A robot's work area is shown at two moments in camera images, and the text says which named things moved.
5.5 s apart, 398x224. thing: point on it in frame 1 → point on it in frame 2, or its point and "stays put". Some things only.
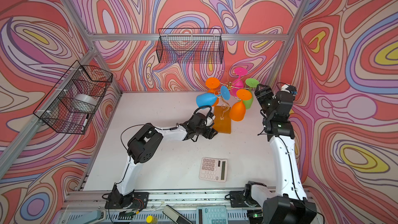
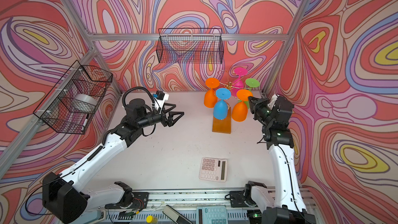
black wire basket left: (73, 102) stays put
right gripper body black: (266, 99) → (261, 110)
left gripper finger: (210, 119) → (165, 111)
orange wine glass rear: (212, 83) stays put
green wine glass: (251, 83) stays put
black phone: (175, 215) stays put
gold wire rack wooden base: (222, 118) stays put
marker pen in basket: (85, 122) stays put
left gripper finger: (210, 133) → (171, 121)
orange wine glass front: (237, 110) stays put
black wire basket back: (190, 45) stays put
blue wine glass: (209, 99) → (221, 107)
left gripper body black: (199, 131) → (164, 121)
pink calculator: (213, 169) stays put
